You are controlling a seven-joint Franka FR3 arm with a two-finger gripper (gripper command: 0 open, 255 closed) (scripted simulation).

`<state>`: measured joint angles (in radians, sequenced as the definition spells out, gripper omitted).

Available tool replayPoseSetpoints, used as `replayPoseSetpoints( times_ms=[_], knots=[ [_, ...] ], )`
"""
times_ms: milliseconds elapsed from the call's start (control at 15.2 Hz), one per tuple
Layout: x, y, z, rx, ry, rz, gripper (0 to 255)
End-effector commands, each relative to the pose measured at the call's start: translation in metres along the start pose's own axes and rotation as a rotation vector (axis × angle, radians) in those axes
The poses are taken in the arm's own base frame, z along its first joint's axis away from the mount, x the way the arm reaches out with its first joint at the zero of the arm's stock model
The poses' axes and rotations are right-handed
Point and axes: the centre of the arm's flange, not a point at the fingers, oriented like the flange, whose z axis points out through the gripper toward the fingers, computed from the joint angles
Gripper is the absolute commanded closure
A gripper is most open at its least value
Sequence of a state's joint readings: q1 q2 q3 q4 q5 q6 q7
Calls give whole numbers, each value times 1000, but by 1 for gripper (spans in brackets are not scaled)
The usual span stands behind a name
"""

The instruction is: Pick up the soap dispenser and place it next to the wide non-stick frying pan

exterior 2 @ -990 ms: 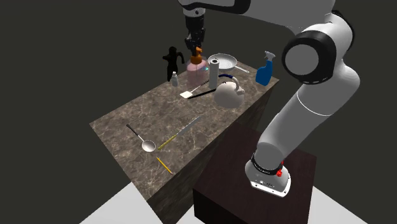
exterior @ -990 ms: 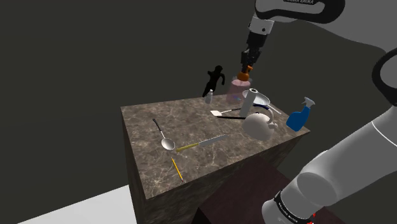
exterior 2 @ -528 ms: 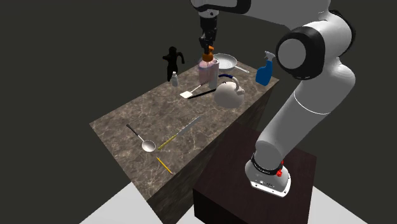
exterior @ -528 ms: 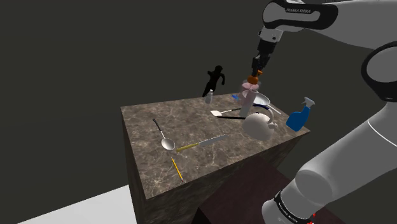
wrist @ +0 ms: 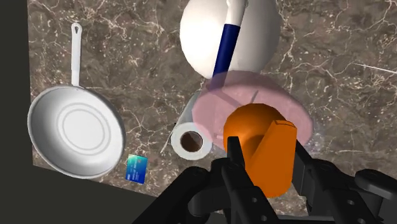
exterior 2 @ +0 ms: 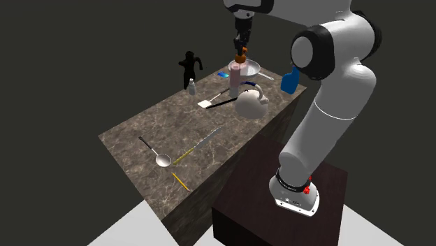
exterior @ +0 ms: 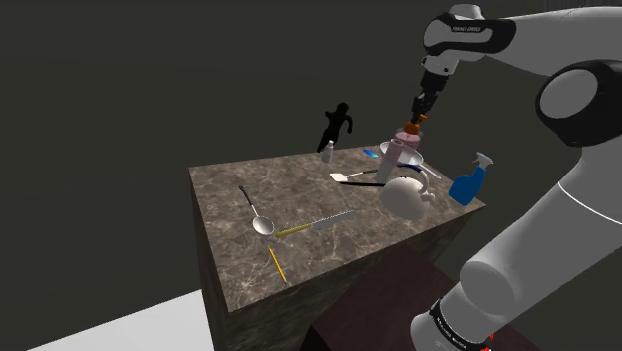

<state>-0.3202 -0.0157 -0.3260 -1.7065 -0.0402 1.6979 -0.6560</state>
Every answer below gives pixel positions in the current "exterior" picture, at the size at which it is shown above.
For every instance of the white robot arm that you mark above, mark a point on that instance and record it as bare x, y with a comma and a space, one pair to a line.
515, 272

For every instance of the blue spray bottle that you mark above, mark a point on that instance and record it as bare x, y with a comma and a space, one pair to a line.
465, 188

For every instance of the black pen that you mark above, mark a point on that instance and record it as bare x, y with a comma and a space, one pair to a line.
362, 184

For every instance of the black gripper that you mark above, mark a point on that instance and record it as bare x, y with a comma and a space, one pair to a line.
432, 85

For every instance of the yellow pencil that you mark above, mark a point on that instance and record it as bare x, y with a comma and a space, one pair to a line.
277, 265

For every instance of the tall white cylinder cup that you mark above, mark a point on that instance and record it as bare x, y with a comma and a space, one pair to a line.
388, 163

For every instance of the white bowl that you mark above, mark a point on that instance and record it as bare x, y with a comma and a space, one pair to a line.
409, 156

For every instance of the white spatula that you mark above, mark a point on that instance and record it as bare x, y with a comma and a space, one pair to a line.
340, 177

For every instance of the white teapot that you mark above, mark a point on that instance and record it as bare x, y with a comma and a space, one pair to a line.
404, 197

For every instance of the pink soap dispenser orange pump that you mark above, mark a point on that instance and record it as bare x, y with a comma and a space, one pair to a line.
411, 137

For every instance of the marble counter block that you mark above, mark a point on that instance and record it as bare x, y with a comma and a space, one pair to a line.
301, 194

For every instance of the small grey bottle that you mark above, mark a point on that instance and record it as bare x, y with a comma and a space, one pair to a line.
327, 153

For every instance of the blue phone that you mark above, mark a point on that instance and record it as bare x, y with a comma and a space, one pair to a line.
370, 153

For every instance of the black human figure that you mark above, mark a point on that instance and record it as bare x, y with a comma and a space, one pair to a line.
335, 124

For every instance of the dark red robot stand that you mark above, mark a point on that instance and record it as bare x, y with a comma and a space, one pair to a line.
388, 301

